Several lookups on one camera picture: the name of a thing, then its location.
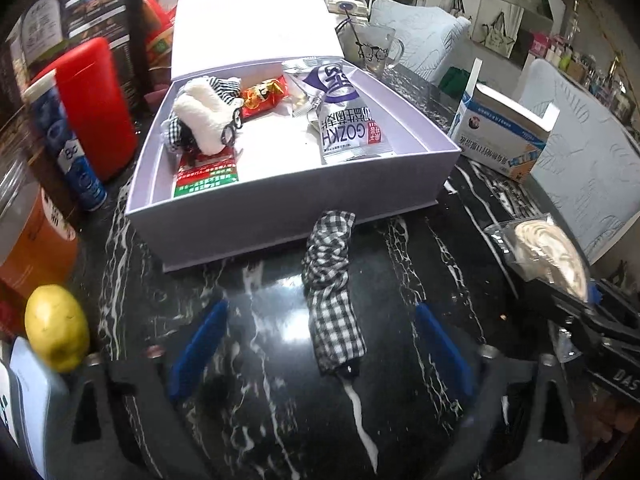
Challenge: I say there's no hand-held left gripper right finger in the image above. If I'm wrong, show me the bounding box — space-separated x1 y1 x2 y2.
414 301 583 480

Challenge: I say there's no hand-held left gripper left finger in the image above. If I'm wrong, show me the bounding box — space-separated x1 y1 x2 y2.
65 299 231 480

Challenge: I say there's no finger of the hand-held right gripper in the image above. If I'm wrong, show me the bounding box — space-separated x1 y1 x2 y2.
519 279 612 342
589 279 640 319

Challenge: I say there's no packaged round pastry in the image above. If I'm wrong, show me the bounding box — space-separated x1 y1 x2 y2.
484 215 591 303

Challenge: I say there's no black white checkered cloth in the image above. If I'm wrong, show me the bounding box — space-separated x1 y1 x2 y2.
301 210 367 378

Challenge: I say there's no red snack packet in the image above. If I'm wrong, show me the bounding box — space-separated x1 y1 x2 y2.
171 152 241 198

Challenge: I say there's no white plush toy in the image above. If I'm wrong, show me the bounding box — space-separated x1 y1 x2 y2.
161 76 247 157

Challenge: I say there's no silver purple snack packet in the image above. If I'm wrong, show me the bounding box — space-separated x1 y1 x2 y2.
282 58 396 165

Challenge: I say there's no lavender cardboard box with lid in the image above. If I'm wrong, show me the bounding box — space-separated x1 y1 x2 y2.
125 0 462 273

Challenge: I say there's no white quilted chair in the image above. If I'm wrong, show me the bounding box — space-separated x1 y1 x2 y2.
370 0 472 86
517 58 640 266

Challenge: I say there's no light blue device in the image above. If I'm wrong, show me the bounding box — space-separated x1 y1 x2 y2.
0 337 68 466

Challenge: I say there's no blue white mask box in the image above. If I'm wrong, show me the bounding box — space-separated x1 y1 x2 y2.
450 57 560 182

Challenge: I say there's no orange plastic tub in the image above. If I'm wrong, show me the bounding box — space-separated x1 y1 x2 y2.
0 157 81 311

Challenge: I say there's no group of cosmetic bottles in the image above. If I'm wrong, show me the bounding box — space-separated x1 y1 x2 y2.
525 30 640 121

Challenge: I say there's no blue tube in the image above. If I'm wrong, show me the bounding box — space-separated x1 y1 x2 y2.
22 72 108 209

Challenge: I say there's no red canister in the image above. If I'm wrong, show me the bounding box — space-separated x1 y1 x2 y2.
50 37 138 183

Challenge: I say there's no small red candy packet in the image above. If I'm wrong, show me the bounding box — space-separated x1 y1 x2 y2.
240 76 291 120

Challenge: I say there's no small clear plastic bag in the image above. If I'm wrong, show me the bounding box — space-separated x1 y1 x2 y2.
282 60 321 117

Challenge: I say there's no red green snack bag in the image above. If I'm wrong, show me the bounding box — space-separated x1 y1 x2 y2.
141 0 180 73

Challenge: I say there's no glass mug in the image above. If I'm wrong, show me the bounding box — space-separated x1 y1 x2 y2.
337 22 405 78

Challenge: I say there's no black foil pouch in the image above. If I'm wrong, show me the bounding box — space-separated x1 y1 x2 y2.
65 0 151 111

